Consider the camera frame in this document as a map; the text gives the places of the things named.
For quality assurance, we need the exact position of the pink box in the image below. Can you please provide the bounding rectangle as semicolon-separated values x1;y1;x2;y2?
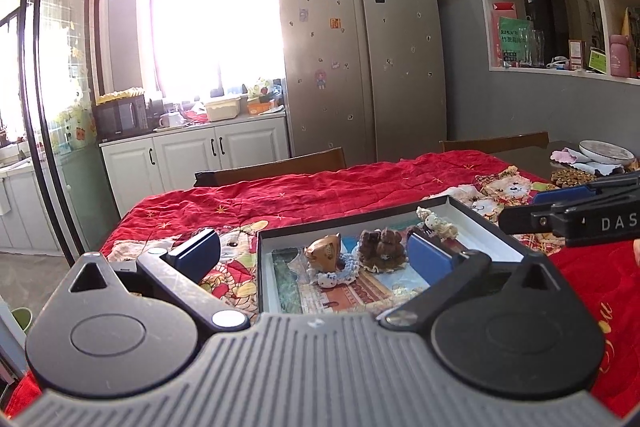
491;1;519;68

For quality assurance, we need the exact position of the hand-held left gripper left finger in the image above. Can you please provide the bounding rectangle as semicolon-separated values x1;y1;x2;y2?
67;229;252;334

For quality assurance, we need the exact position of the clear drinking glasses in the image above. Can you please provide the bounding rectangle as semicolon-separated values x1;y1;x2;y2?
519;29;546;68

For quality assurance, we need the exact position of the red printed blanket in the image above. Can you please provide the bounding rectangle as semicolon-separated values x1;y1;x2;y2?
5;150;640;418

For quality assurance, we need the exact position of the black microwave oven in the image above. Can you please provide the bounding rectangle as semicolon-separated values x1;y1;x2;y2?
94;95;150;140

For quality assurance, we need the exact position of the cream beaded scrunchie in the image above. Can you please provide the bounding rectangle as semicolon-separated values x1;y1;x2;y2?
416;206;459;241

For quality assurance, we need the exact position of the green bin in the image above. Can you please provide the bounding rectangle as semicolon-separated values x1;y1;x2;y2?
9;306;34;344

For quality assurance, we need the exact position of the pink bottle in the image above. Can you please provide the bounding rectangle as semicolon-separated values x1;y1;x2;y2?
608;34;631;77

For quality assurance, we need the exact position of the blue crochet scrunchie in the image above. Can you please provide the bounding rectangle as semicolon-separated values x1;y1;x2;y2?
314;252;362;289

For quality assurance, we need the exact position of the black appliance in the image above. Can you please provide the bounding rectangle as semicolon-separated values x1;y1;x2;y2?
521;0;569;60

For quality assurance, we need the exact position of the small brown box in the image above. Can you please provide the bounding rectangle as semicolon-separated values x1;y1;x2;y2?
568;39;587;70

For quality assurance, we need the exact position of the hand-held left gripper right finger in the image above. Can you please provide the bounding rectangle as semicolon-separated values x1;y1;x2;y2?
378;229;557;334

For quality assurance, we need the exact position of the white plate with dark rim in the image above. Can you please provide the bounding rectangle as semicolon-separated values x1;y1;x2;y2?
578;140;636;166

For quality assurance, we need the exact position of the silver double-door refrigerator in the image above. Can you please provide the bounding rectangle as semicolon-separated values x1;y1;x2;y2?
273;0;448;168

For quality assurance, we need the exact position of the brown paper pyramid packet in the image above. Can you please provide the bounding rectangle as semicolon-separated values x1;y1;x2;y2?
304;233;344;276

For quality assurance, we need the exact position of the black framed sliding door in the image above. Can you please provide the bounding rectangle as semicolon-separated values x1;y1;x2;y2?
0;0;109;259

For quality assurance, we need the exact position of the brown furry hair clip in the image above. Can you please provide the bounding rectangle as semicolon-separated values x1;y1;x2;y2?
360;229;405;260

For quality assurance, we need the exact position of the printed paper box liner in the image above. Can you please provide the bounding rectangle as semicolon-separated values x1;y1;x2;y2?
272;219;451;315

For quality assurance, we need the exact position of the pink cloth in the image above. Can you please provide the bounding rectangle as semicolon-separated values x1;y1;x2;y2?
549;147;584;166

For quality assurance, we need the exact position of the white plastic container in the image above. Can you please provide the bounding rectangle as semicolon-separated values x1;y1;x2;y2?
204;95;242;122

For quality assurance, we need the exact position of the white kitchen cabinet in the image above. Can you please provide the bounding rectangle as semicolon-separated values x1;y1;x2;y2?
99;114;291;219

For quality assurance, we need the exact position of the black shallow cardboard box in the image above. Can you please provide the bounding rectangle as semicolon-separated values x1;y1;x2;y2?
256;194;532;316

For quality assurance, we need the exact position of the green sign card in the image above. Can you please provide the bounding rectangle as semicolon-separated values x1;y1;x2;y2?
498;16;532;67

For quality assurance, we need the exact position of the small green card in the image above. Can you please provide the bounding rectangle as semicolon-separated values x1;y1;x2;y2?
588;46;609;74

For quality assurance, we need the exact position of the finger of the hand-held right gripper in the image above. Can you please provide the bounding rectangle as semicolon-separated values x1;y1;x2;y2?
498;202;567;236
531;171;640;208

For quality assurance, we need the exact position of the wooden bead mat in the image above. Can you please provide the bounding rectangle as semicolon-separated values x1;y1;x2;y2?
551;169;599;189

